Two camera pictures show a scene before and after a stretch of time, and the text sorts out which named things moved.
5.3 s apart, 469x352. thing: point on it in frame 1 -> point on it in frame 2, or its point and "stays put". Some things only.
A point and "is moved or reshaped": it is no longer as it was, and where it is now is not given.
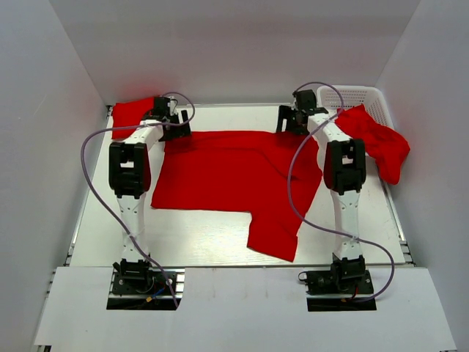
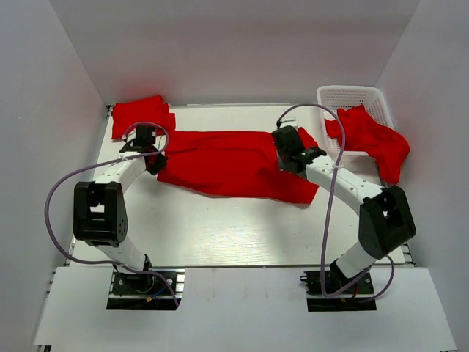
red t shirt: x=273 y=176 is moved or reshaped
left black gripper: x=181 y=130 -> x=161 y=161
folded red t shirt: x=129 y=113 stays put
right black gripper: x=285 y=113 -> x=281 y=163
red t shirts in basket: x=387 y=147 stays put
